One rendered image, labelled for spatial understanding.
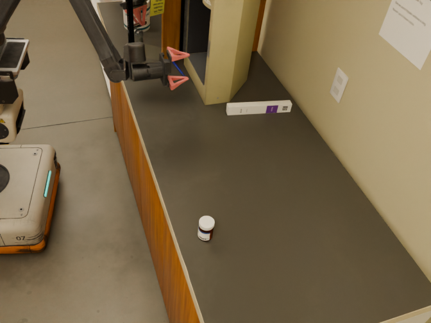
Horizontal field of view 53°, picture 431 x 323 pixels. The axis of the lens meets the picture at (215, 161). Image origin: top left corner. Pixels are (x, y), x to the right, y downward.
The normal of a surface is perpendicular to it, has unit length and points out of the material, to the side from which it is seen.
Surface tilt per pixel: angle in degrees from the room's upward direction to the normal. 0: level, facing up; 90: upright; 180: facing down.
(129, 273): 0
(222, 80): 90
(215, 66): 90
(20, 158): 0
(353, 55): 90
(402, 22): 90
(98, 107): 0
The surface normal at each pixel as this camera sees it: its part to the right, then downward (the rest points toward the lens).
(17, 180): 0.09, -0.71
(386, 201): -0.94, 0.17
